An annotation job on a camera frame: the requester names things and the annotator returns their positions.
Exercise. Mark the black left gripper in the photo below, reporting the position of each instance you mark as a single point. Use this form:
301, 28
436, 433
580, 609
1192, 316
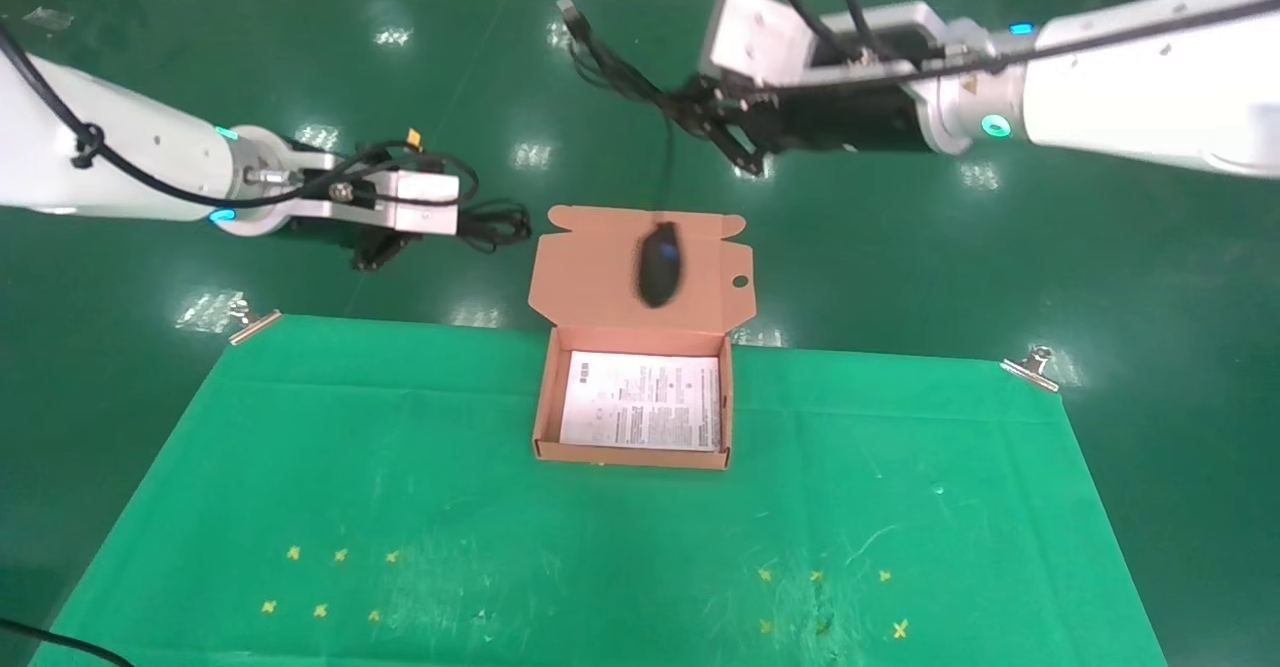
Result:
340, 232

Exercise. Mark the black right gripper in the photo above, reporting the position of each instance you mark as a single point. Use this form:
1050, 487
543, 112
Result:
850, 119

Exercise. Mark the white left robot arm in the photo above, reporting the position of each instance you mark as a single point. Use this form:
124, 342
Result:
120, 147

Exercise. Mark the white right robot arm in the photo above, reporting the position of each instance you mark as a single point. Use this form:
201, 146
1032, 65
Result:
1150, 97

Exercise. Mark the brown cardboard box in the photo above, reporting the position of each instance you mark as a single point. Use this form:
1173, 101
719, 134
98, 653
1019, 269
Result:
590, 267

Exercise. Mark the silver metal binder clip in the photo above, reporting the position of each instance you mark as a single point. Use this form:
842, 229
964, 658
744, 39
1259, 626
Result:
250, 324
1033, 368

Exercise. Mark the green table cloth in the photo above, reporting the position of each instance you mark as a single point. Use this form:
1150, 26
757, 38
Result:
400, 467

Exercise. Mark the white printed paper sheet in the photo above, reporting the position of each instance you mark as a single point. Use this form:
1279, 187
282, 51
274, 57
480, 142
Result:
640, 402

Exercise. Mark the clear plastic scrap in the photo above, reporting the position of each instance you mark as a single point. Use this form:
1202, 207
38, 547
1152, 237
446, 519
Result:
48, 17

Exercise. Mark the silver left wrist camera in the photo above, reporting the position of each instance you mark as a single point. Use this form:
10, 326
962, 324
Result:
420, 202

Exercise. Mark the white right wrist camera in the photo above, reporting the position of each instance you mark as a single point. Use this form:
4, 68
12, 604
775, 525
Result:
750, 37

